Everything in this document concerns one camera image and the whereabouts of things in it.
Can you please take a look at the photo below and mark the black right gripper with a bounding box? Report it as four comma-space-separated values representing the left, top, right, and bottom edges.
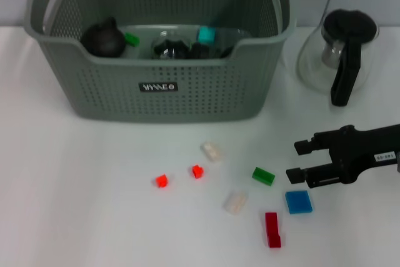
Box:
286, 124, 400, 189

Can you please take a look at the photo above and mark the glass teacup with black handle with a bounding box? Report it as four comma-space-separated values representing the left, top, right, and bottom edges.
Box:
220, 45, 236, 59
151, 31, 192, 61
190, 41, 222, 60

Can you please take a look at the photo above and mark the teal square toy brick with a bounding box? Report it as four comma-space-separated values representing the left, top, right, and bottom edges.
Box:
197, 26, 218, 44

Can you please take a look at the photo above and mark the green stepped toy brick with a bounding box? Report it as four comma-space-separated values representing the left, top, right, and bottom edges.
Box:
124, 31, 141, 48

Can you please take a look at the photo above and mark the grey perforated storage basket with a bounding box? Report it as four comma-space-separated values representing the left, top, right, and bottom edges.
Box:
24, 0, 298, 124

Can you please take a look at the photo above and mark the green rectangular toy brick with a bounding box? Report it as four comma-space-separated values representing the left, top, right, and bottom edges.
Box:
252, 166, 276, 188

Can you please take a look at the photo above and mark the blue square toy brick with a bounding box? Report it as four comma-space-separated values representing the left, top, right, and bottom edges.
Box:
285, 190, 314, 214

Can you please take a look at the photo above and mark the dark red long toy brick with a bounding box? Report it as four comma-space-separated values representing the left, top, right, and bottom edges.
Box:
264, 212, 281, 248

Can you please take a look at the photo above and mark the white toy brick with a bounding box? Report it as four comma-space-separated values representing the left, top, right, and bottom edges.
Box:
222, 191, 249, 216
201, 141, 223, 163

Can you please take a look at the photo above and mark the black round ceramic teapot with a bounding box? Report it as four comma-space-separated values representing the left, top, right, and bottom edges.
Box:
81, 16, 128, 59

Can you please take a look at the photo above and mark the glass teapot with black handle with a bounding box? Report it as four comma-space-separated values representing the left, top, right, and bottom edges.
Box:
296, 9, 381, 108

